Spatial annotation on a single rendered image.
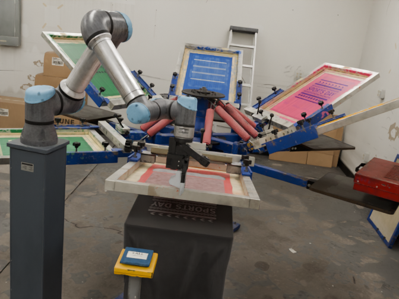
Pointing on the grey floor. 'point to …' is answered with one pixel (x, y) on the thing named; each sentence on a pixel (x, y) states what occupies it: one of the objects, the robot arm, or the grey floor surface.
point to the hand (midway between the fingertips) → (182, 191)
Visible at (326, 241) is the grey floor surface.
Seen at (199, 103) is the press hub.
